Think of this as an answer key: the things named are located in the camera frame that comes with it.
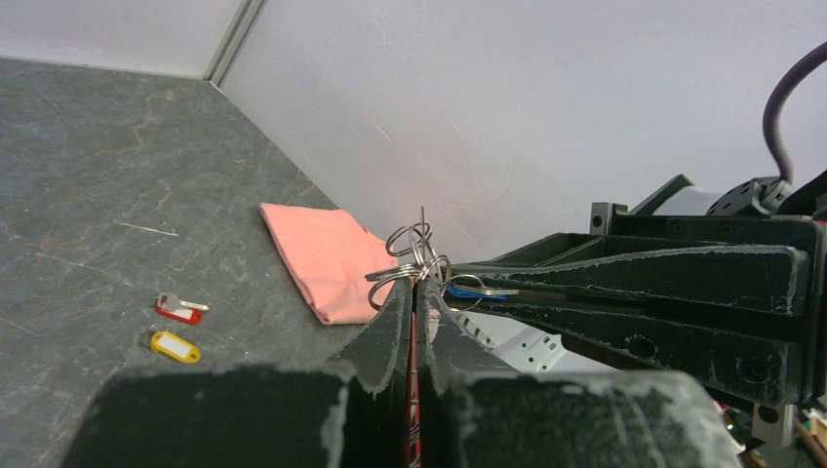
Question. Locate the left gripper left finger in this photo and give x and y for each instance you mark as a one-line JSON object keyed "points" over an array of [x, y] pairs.
{"points": [[351, 410]]}

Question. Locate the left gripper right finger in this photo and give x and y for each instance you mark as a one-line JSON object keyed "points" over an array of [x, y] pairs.
{"points": [[476, 411]]}

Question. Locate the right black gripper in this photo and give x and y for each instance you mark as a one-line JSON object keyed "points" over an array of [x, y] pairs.
{"points": [[734, 317]]}

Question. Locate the steel key holder red handle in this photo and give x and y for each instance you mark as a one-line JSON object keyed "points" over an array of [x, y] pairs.
{"points": [[414, 240]]}

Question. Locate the yellow key tag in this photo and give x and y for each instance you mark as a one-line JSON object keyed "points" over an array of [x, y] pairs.
{"points": [[172, 346]]}

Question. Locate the red key tag with ring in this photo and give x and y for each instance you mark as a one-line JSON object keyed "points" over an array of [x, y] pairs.
{"points": [[169, 305]]}

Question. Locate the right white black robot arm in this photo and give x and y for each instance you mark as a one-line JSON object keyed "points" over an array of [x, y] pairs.
{"points": [[528, 348]]}

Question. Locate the pink folded cloth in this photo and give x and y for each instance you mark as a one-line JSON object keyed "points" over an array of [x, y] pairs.
{"points": [[328, 254]]}

